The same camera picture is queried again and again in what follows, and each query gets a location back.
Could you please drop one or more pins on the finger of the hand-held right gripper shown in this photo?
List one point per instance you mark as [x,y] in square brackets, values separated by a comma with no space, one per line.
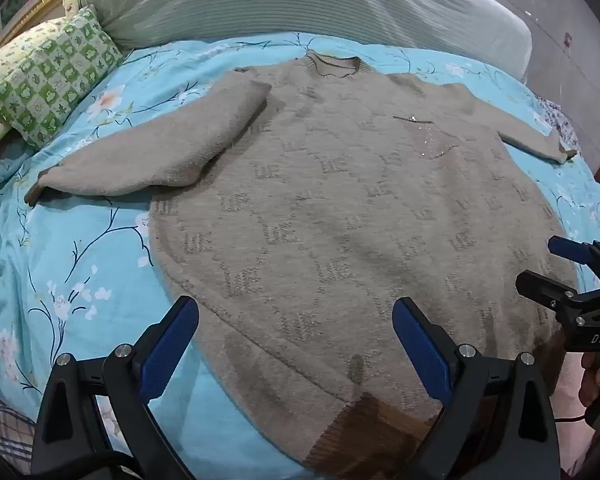
[542,285]
[570,249]

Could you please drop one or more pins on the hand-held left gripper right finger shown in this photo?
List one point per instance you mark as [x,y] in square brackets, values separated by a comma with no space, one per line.
[421,352]

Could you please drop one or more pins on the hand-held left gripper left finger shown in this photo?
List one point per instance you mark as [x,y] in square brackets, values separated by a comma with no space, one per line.
[167,352]

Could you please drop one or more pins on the beige knitted sweater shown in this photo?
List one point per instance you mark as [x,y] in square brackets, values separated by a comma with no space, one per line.
[330,200]

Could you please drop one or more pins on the person's right hand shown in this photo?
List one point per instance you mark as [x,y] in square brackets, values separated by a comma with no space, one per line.
[597,379]

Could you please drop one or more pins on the purple floral cloth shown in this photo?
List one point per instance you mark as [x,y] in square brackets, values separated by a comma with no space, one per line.
[560,120]

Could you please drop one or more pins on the blue floral bed sheet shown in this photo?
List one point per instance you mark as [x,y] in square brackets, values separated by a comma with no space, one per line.
[70,240]

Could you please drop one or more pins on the plaid cloth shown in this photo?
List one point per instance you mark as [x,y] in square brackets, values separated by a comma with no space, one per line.
[2,427]

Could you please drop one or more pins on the green checked pillow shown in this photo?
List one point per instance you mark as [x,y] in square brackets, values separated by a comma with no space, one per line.
[55,77]

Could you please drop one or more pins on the yellow floral pillow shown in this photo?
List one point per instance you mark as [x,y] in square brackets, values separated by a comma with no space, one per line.
[7,55]

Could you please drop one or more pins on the light green striped blanket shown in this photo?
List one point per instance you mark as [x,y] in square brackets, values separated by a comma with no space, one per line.
[290,0]

